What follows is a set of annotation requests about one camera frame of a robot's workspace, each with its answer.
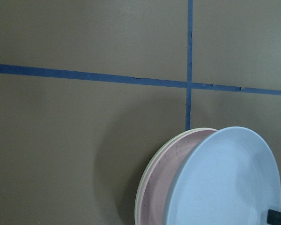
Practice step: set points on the pink plate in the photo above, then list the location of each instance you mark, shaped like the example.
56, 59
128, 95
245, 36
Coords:
164, 168

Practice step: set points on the beige plate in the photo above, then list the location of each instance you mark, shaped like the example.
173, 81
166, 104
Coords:
152, 159

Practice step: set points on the blue plate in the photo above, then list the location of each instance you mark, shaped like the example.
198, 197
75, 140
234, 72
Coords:
229, 178

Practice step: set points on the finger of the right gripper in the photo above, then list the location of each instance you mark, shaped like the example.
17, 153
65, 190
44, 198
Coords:
274, 217

